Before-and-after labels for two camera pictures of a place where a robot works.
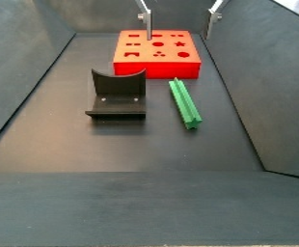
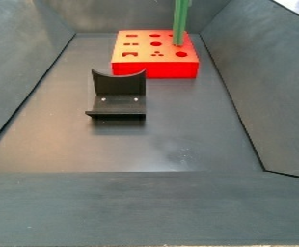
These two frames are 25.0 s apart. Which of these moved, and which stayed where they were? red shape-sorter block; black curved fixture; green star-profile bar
Moved: green star-profile bar
Stayed: black curved fixture; red shape-sorter block
